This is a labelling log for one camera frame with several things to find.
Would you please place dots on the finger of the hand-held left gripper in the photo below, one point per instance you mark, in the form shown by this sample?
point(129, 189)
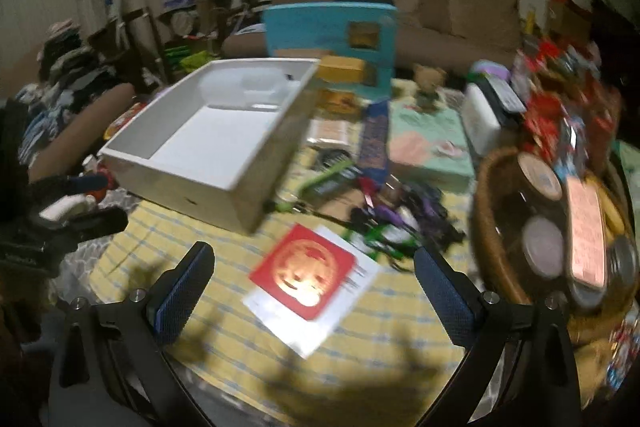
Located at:
point(100, 223)
point(70, 185)

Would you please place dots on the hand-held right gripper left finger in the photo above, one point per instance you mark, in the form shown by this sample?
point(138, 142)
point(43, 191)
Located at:
point(182, 292)

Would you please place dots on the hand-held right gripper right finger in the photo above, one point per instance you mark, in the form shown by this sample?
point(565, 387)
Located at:
point(445, 297)

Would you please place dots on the small white tube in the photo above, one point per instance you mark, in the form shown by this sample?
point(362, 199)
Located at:
point(65, 208)

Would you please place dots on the white storage box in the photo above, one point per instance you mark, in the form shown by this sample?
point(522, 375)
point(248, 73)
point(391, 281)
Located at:
point(210, 142)

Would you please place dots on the yellow striped tablecloth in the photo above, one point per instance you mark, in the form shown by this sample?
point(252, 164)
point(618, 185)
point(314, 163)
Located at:
point(210, 327)

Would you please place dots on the grey patterned rug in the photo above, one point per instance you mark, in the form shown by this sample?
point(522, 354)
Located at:
point(82, 272)

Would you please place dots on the wicker basket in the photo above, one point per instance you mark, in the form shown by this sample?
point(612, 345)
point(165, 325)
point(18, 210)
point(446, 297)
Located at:
point(492, 232)

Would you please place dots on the red and yellow packet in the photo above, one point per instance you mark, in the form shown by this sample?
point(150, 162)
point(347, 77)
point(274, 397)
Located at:
point(122, 119)

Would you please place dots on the jar with grey lid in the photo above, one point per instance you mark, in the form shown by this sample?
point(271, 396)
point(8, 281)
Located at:
point(544, 247)

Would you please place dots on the white paper sheet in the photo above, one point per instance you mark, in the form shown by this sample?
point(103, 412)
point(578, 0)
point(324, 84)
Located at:
point(300, 332)

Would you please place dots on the red card with gold print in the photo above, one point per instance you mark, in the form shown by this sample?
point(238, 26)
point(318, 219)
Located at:
point(305, 269)

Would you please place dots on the pile of clothes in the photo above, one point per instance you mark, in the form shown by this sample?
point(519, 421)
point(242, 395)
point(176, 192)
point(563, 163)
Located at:
point(75, 57)

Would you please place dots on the mint green flat box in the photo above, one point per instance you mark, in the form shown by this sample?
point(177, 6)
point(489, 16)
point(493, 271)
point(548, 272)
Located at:
point(430, 147)

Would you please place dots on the jar with brown lid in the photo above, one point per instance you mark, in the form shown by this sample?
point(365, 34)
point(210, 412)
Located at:
point(540, 177)

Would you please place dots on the pink flat packet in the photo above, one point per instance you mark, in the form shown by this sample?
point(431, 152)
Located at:
point(585, 232)

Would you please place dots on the green and black packet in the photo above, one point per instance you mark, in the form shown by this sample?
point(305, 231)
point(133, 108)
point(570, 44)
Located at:
point(330, 179)

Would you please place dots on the blue patterned long packet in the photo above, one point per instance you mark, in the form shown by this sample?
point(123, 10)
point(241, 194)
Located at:
point(374, 142)

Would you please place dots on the green packets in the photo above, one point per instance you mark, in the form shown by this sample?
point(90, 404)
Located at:
point(192, 59)

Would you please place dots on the white rectangular container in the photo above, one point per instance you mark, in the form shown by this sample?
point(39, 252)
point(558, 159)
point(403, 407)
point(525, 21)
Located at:
point(480, 122)

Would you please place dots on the pink small packet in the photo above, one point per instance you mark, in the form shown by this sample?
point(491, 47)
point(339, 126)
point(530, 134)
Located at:
point(330, 132)

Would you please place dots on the black remote control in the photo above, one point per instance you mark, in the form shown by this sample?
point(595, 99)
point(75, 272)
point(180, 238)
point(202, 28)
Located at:
point(505, 96)

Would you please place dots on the brown teddy bear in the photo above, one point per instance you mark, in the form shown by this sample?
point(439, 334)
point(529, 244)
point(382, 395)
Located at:
point(430, 84)

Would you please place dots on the orange box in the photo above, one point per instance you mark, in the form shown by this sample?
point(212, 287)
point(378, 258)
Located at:
point(340, 101)

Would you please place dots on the pile of red snack packets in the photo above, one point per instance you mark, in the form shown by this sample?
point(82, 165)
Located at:
point(565, 107)

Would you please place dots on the purple round item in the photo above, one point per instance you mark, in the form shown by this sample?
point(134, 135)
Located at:
point(491, 69)

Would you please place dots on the yellow box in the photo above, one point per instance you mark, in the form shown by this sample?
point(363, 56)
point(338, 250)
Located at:
point(342, 69)

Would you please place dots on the brown sofa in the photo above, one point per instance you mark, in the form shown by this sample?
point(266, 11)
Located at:
point(470, 7)

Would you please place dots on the teal box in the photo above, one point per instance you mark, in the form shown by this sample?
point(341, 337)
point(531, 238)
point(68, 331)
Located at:
point(320, 32)

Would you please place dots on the red box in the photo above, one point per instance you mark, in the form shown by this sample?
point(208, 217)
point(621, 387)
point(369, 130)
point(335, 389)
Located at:
point(567, 17)

